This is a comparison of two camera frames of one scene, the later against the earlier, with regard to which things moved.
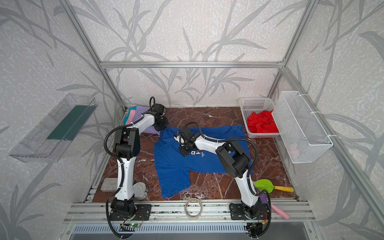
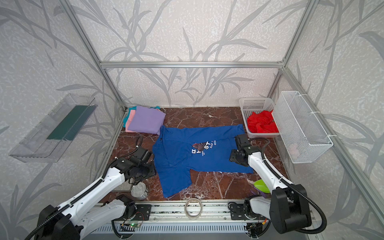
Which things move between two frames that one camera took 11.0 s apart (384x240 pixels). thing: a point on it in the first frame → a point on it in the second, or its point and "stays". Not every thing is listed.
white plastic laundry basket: [259, 120] stays
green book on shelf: [73, 123] stays
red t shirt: [263, 122] stays
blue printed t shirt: [172, 170] stays
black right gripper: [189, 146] → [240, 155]
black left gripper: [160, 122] → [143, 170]
